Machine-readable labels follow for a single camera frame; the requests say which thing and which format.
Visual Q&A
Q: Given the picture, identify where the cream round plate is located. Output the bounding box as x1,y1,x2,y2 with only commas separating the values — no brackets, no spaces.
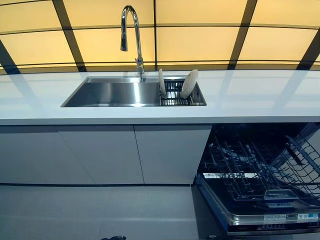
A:
181,68,200,99
158,67,167,97

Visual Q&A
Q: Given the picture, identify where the open built-in dishwasher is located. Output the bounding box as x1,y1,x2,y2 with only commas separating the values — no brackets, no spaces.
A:
196,122,320,237

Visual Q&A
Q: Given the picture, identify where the stainless steel sink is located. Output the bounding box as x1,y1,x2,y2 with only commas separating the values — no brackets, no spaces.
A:
60,75,208,109

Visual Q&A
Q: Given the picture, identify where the black steel-rod drying rack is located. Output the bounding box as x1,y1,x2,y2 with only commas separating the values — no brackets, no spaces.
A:
158,76,201,106

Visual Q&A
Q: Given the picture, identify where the chrome gooseneck faucet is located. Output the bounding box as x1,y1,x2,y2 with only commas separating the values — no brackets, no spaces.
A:
120,4,147,82

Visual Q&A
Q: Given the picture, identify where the dark wire lower dishwasher rack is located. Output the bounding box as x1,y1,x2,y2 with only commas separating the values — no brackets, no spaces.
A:
202,139,301,202

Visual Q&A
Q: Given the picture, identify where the dark wire dishwasher rack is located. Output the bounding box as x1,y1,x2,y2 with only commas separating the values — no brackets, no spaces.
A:
284,134,320,191
202,139,301,202

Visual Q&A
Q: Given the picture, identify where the dark wire upper dishwasher rack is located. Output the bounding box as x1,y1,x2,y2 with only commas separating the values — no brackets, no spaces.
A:
284,134,320,191

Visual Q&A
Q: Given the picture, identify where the dark window frame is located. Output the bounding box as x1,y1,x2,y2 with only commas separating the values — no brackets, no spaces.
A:
0,0,320,76

